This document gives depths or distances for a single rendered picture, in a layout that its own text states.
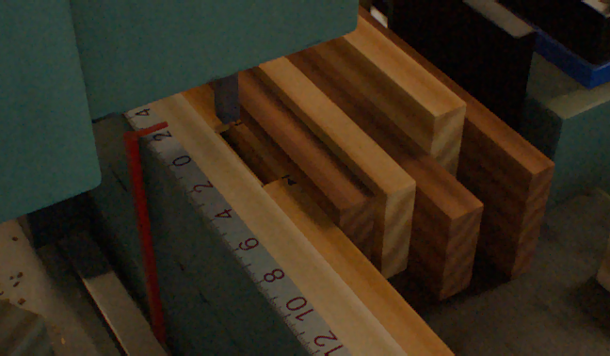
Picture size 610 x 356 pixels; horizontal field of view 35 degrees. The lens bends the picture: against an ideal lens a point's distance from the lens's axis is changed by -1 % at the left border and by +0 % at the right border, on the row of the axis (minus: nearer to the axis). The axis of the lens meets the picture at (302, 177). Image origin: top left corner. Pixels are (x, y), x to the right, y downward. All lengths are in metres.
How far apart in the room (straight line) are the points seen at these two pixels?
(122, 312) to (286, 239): 0.18
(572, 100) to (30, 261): 0.34
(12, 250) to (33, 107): 0.31
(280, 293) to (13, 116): 0.12
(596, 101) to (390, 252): 0.12
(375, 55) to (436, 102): 0.04
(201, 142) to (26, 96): 0.14
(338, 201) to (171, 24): 0.11
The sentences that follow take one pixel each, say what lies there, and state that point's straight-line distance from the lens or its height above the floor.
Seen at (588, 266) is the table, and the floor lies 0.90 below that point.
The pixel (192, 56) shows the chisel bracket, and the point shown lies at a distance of 0.39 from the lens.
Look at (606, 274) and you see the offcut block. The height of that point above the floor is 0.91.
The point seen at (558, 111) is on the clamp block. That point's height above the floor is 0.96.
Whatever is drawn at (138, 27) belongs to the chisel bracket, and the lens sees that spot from 0.37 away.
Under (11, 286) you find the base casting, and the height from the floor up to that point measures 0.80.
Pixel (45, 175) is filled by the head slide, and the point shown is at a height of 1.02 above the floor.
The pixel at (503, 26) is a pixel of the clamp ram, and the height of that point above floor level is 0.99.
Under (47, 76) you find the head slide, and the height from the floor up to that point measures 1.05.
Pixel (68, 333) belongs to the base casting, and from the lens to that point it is 0.58.
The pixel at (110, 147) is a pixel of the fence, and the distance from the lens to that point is 0.50.
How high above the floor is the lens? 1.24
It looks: 42 degrees down
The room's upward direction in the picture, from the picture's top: straight up
